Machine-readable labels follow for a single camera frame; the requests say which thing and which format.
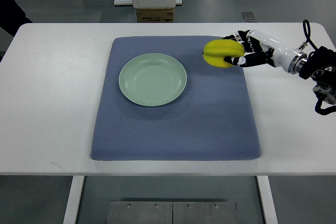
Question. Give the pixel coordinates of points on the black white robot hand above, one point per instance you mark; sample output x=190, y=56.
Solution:
x=261, y=49

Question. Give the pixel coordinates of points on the yellow starfruit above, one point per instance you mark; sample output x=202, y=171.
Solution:
x=215, y=51

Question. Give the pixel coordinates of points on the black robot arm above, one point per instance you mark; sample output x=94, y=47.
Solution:
x=320, y=67

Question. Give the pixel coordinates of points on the grey floor outlet plate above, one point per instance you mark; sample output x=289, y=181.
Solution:
x=249, y=16

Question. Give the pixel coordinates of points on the light green plate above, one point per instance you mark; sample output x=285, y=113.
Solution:
x=152, y=79

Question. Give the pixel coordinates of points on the cardboard box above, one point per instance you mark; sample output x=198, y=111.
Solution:
x=152, y=15

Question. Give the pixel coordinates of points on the white right table leg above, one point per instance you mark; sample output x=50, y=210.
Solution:
x=267, y=201

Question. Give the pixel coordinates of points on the white table leg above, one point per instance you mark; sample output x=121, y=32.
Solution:
x=267, y=201
x=73, y=203

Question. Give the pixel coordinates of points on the white left table leg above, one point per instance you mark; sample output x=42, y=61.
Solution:
x=73, y=203

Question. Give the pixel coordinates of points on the person in dark clothes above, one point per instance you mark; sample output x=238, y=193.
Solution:
x=12, y=17

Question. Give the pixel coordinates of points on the metal floor base plate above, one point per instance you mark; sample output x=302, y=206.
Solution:
x=172, y=212

